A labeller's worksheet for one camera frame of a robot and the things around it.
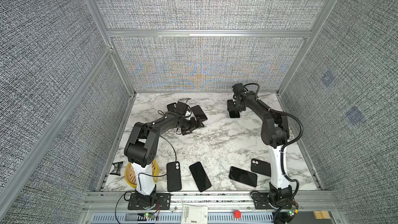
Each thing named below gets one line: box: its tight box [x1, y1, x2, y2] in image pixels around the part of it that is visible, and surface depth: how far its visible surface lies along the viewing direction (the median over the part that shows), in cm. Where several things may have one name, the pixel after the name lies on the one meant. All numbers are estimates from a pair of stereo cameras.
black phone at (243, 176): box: [229, 165, 258, 188], surface depth 85 cm
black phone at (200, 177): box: [189, 161, 212, 193], surface depth 82 cm
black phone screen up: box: [226, 99, 240, 119], surface depth 98 cm
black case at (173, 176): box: [166, 161, 182, 193], surface depth 83 cm
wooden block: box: [313, 210, 332, 220], surface depth 70 cm
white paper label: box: [180, 204, 209, 224], surface depth 71 cm
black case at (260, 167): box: [250, 158, 272, 177], surface depth 87 cm
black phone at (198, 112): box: [190, 104, 208, 122], surface depth 110 cm
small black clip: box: [109, 161, 124, 176], surface depth 83 cm
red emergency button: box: [234, 210, 241, 219], surface depth 70 cm
